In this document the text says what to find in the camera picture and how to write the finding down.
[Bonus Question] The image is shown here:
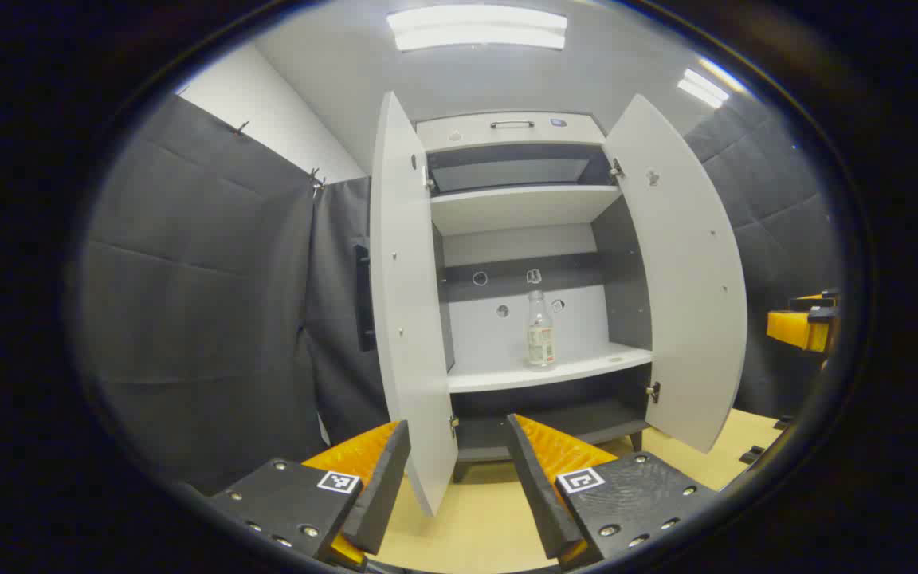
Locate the grey cabinet door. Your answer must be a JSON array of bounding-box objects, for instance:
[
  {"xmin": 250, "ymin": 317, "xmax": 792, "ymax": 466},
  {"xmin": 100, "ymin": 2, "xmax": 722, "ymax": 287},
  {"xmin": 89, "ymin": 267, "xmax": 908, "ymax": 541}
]
[
  {"xmin": 369, "ymin": 90, "xmax": 460, "ymax": 517},
  {"xmin": 601, "ymin": 94, "xmax": 749, "ymax": 454}
]

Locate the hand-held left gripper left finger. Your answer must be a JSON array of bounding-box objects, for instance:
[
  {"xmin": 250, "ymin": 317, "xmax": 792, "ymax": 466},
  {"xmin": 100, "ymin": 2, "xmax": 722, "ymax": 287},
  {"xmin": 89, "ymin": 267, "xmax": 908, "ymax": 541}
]
[{"xmin": 208, "ymin": 420, "xmax": 412, "ymax": 571}]

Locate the small ceiling light panel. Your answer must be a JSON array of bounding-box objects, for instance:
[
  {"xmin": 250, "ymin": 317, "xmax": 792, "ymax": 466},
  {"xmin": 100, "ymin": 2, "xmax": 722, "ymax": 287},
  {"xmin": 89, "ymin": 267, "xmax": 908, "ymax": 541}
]
[{"xmin": 678, "ymin": 60, "xmax": 747, "ymax": 108}]

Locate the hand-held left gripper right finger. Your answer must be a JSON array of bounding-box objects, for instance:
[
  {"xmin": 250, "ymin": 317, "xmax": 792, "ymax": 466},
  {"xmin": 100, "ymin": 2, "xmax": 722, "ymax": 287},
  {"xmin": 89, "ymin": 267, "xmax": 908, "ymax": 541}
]
[{"xmin": 505, "ymin": 413, "xmax": 723, "ymax": 571}]

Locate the grey cabinet drawer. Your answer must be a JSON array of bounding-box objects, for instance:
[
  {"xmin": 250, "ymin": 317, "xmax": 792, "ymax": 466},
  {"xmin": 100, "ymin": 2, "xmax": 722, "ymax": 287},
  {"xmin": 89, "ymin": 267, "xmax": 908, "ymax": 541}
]
[{"xmin": 417, "ymin": 112, "xmax": 607, "ymax": 152}]

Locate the clear plastic bottle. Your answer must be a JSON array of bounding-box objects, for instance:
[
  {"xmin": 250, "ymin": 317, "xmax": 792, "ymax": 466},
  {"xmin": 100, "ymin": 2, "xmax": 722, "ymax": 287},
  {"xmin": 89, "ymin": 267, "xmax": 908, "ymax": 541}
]
[{"xmin": 526, "ymin": 289, "xmax": 557, "ymax": 372}]

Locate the grey cabinet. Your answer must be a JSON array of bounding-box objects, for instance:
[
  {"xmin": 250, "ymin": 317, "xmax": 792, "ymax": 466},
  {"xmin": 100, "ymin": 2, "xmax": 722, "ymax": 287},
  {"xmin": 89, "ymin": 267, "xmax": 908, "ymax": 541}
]
[{"xmin": 415, "ymin": 110, "xmax": 659, "ymax": 483}]

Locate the black backdrop cloth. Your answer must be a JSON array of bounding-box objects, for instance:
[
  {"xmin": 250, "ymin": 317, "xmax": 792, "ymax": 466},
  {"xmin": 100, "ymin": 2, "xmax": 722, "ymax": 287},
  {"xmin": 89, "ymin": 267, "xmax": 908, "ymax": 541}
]
[{"xmin": 69, "ymin": 94, "xmax": 846, "ymax": 495}]

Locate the black left door handle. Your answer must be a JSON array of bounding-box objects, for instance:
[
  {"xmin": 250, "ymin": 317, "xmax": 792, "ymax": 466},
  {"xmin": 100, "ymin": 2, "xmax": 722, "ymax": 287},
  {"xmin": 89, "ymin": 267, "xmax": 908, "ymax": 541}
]
[{"xmin": 353, "ymin": 243, "xmax": 377, "ymax": 353}]

